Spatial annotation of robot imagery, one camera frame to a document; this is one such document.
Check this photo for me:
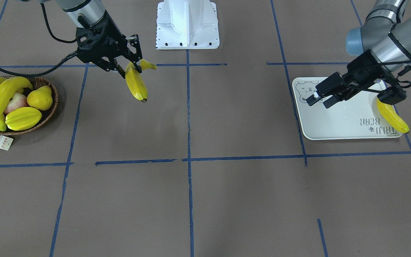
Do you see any yellow pear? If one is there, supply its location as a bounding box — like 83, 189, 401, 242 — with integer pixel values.
27, 86, 53, 111

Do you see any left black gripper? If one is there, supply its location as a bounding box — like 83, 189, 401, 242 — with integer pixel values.
306, 49, 388, 109

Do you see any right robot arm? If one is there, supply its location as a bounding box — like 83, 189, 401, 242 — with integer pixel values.
56, 0, 143, 78

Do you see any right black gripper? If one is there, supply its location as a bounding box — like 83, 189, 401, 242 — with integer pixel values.
76, 11, 143, 78

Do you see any white bear tray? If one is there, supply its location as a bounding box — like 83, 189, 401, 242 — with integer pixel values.
292, 77, 402, 140

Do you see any pale peach fruit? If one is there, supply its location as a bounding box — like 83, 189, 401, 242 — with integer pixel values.
3, 92, 29, 114

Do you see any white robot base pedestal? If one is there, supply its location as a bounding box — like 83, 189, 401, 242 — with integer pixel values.
156, 0, 220, 50

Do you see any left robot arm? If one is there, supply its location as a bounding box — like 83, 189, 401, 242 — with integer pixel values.
306, 0, 411, 109

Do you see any white paper price tag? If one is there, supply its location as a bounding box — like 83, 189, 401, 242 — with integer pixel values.
0, 135, 14, 151

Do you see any yellow starfruit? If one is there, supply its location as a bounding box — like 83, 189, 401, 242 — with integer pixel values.
5, 107, 42, 131

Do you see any brown wicker basket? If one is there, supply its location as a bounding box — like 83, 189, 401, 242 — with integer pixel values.
0, 77, 59, 136

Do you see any long yellow banana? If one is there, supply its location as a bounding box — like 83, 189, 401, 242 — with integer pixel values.
0, 76, 34, 116

